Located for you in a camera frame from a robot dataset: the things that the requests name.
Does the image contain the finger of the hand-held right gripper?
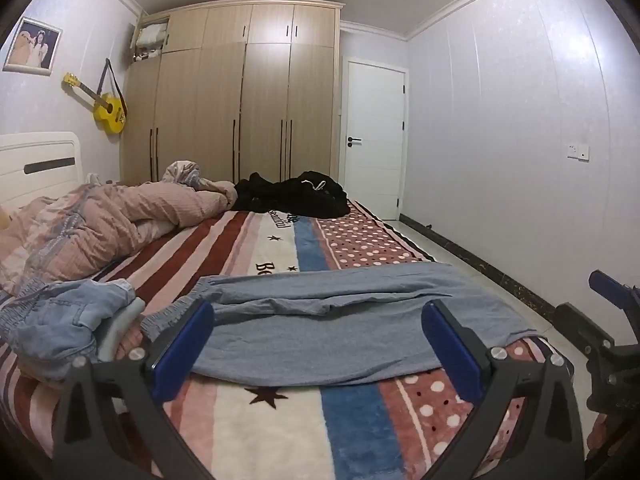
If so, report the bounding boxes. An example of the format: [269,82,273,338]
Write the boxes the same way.
[553,302,617,361]
[588,269,640,312]

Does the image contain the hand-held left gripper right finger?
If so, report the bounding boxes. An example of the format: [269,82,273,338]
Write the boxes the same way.
[421,299,586,480]

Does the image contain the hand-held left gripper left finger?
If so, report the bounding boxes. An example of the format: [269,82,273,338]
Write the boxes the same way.
[52,299,216,480]

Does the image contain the grey-blue pants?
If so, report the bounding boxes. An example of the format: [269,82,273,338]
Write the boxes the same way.
[140,261,537,387]

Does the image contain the striped dotted blanket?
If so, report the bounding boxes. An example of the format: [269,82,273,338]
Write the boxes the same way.
[0,199,601,480]

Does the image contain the light blue denim jeans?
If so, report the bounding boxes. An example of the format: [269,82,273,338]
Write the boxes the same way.
[0,279,138,380]

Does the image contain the pink quilt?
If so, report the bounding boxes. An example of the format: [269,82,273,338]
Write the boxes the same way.
[0,160,239,295]

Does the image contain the black clothes pile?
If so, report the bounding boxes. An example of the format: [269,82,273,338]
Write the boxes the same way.
[231,170,352,219]

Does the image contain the white door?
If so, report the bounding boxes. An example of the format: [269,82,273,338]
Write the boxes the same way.
[338,56,407,221]

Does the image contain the white bed headboard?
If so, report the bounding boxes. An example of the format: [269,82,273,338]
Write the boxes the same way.
[0,131,84,212]

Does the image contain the yellow guitar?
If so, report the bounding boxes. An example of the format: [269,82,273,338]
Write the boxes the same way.
[62,58,129,135]

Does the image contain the wooden wardrobe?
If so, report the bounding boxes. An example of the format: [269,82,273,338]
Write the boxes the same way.
[121,2,346,190]

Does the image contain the folded bedding on wardrobe shelf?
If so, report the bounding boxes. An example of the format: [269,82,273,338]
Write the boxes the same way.
[131,22,169,63]

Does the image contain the framed wall photo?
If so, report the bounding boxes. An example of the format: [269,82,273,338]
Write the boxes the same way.
[2,16,64,77]

